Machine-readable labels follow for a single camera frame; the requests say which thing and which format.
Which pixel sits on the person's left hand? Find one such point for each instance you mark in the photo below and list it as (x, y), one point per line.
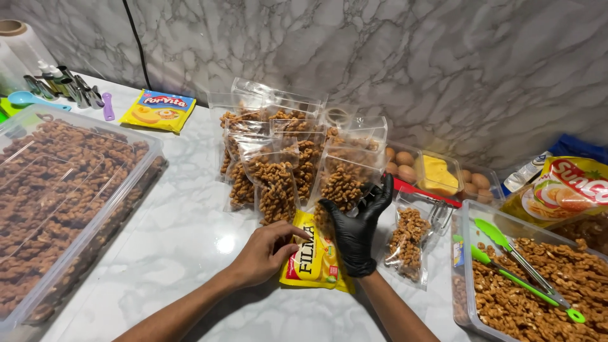
(259, 254)

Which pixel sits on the person's right hand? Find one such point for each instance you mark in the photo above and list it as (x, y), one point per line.
(355, 237)

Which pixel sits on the yellow margarine packet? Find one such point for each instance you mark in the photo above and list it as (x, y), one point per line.
(308, 261)

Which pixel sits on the single flat clear snack bag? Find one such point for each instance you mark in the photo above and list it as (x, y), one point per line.
(407, 240)

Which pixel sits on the pile of clear snack pouches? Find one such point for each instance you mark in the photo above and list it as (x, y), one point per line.
(278, 180)

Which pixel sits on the brown egg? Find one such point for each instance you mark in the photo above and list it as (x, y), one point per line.
(480, 181)
(392, 168)
(470, 190)
(390, 153)
(466, 175)
(407, 174)
(404, 158)
(484, 195)

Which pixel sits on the clear tray with yellow block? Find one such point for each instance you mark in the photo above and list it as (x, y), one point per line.
(437, 175)

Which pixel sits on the open clear plastic container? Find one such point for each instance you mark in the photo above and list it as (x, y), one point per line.
(463, 289)

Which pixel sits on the clear tape roll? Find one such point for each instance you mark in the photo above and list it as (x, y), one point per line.
(338, 115)

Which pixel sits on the green metal tongs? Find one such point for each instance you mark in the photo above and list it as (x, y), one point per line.
(522, 275)

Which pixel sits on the yellow packet with blue label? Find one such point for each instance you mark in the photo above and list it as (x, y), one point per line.
(158, 110)

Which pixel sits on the white sachet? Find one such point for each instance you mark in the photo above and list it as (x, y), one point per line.
(525, 173)

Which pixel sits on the heap of brown snack pieces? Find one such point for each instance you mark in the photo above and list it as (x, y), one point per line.
(522, 313)

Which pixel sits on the large lidded clear plastic container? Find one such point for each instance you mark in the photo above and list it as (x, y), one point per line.
(61, 190)

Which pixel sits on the yellow and red oil pouch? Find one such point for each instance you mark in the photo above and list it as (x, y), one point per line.
(560, 190)

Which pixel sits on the clear tub of brown snacks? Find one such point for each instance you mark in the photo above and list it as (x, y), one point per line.
(586, 232)

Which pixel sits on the group of metal piping tips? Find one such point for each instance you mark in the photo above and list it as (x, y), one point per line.
(78, 92)

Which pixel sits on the small white-capped bottles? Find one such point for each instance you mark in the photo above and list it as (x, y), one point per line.
(53, 76)

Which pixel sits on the light blue plastic spoon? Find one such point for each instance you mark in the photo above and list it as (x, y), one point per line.
(23, 99)

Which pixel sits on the green plastic board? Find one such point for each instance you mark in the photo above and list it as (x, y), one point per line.
(7, 109)

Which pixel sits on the roll of cling film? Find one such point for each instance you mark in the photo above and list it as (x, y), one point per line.
(23, 47)

